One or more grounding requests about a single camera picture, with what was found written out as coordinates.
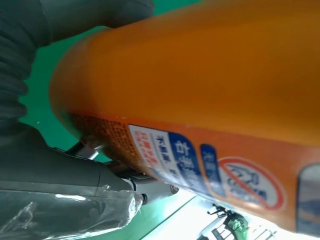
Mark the black background equipment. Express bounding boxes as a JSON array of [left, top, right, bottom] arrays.
[[197, 203, 275, 240]]

